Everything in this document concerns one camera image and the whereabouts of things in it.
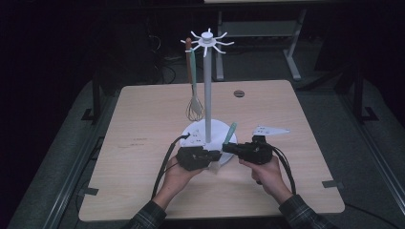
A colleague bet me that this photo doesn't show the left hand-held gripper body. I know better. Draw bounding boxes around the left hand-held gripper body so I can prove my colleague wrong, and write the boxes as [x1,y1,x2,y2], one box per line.
[175,129,211,172]

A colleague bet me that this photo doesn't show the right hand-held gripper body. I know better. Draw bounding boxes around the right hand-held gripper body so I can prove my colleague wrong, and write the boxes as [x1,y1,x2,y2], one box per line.
[237,125,291,166]

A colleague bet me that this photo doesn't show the white utensil rack stand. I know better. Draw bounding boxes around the white utensil rack stand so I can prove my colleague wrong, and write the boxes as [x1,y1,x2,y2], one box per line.
[179,28,238,166]

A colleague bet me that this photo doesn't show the teal-handled clear spatula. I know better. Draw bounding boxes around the teal-handled clear spatula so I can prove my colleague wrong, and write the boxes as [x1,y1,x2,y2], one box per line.
[189,48,204,116]

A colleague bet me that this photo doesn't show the wooden-handled wire whisk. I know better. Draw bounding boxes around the wooden-handled wire whisk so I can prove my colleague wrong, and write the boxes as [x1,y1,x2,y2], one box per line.
[184,37,205,123]

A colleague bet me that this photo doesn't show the person's left hand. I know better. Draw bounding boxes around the person's left hand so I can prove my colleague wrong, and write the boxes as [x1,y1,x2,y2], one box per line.
[161,155,205,200]

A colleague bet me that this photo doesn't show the person's right hand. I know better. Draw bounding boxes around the person's right hand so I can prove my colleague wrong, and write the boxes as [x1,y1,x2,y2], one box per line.
[238,156,294,205]

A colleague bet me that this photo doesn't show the grey tape strip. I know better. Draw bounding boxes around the grey tape strip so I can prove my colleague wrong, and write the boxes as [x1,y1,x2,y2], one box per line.
[77,187,100,197]
[321,179,346,189]

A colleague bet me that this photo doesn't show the black metal stand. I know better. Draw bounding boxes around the black metal stand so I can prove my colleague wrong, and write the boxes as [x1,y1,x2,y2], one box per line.
[352,65,380,124]
[80,72,103,125]

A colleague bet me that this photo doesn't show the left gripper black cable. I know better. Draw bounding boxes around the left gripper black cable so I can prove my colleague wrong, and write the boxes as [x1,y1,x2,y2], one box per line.
[150,133,191,200]

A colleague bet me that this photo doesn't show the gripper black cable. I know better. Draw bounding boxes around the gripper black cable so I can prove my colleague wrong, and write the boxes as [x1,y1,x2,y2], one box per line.
[150,133,191,200]
[270,144,298,196]

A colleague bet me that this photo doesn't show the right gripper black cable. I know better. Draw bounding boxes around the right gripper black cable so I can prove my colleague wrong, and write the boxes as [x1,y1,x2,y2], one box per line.
[270,144,298,196]

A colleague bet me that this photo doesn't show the dark background cables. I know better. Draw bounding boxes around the dark background cables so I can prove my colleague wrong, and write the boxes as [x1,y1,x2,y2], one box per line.
[149,30,184,85]

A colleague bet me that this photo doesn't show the white desk frame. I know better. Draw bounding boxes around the white desk frame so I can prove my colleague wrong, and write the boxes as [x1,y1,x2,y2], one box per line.
[215,9,309,81]

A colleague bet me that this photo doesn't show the metal floor rail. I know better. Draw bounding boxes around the metal floor rail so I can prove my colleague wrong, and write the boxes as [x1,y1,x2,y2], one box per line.
[41,92,123,229]
[335,94,405,208]

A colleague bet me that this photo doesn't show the black floor cable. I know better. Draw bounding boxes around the black floor cable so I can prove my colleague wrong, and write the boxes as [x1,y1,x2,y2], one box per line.
[344,202,403,229]

